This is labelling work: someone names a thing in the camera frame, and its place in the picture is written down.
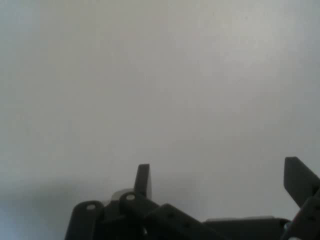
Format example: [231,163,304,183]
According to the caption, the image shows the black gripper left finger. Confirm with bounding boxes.
[64,163,226,240]

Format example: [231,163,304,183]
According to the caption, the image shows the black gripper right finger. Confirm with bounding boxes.
[282,156,320,240]

